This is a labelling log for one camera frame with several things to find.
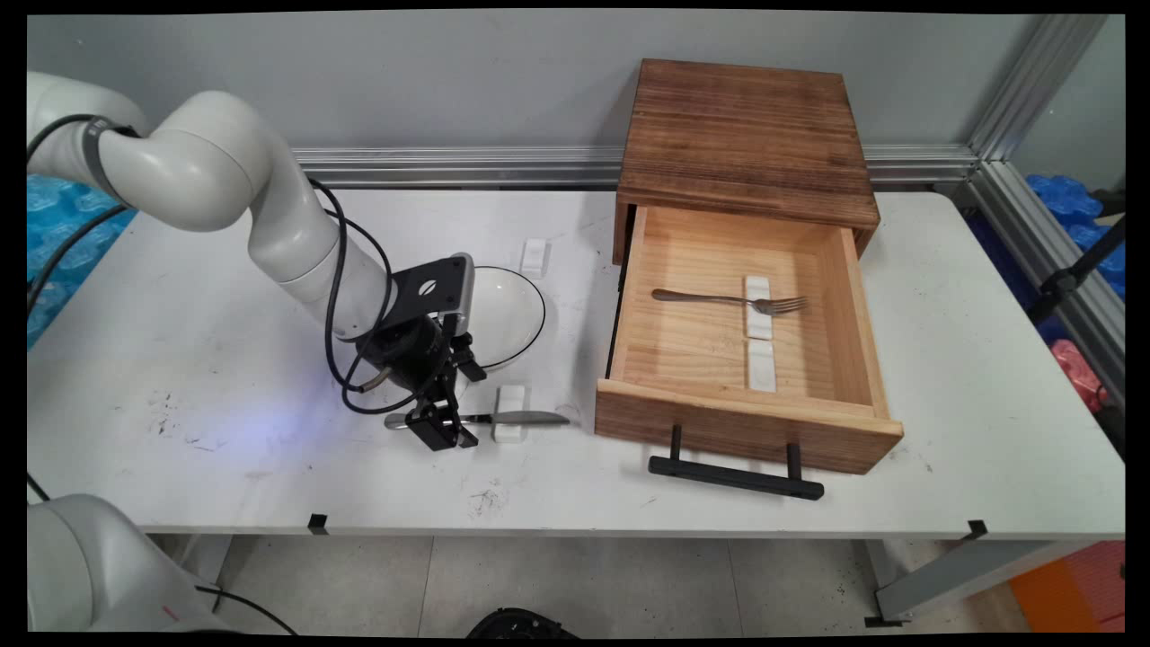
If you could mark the aluminium frame upright post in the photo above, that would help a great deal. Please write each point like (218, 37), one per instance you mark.
(1033, 85)

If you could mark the silver black wrist camera mount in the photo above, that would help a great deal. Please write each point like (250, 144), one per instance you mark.
(436, 286)

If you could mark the black round floor object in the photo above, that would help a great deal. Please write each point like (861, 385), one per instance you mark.
(521, 624)

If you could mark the steel fork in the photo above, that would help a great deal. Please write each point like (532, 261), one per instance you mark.
(710, 297)

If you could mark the dark wooden cabinet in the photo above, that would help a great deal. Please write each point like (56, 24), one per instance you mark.
(746, 135)

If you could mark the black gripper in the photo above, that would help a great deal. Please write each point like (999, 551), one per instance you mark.
(409, 350)

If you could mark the steel table knife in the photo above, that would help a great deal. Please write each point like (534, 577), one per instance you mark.
(544, 418)

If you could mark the orange red board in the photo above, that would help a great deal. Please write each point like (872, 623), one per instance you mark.
(1074, 589)

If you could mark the white ceramic cutlery rest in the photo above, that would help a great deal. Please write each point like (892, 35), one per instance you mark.
(762, 367)
(534, 257)
(510, 400)
(757, 286)

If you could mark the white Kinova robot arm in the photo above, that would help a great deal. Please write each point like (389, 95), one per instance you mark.
(216, 171)

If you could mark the aluminium frame rail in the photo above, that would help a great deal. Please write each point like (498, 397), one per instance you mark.
(1051, 261)
(467, 164)

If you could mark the white table leg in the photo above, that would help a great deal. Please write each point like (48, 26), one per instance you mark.
(970, 575)
(202, 562)

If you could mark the blue bubble wrap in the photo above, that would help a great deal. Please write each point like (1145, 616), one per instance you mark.
(63, 234)
(1069, 202)

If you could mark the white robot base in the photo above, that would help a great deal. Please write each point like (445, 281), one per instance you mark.
(99, 575)

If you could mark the white bowl with black rim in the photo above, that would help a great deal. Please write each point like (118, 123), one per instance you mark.
(508, 314)

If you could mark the pale wooden drawer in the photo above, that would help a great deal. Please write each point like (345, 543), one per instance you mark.
(710, 422)

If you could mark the black drawer slide rail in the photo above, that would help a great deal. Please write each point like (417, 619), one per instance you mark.
(616, 323)

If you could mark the black tape piece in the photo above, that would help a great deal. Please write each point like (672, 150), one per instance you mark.
(318, 524)
(977, 529)

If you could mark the pink red bag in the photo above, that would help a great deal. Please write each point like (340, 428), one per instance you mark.
(1078, 373)

